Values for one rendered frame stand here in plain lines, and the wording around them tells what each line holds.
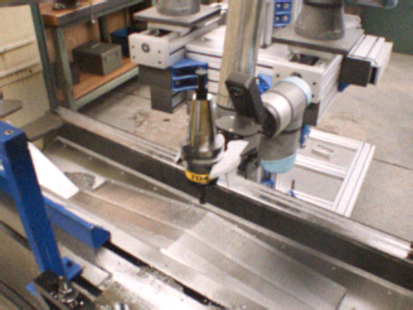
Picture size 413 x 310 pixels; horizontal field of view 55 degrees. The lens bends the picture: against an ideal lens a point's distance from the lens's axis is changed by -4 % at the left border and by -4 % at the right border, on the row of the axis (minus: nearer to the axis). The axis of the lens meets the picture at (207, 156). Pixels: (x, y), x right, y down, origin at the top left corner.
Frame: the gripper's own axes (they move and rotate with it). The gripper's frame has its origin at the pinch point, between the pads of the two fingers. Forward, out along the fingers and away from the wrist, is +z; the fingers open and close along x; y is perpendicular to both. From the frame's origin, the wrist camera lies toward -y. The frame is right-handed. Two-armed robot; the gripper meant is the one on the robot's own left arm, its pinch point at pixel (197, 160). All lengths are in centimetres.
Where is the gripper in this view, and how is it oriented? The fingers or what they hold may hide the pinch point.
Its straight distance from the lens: 59.9
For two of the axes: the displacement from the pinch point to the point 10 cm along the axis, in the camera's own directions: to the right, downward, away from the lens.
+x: -8.3, -3.1, 4.7
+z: -5.6, 4.5, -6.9
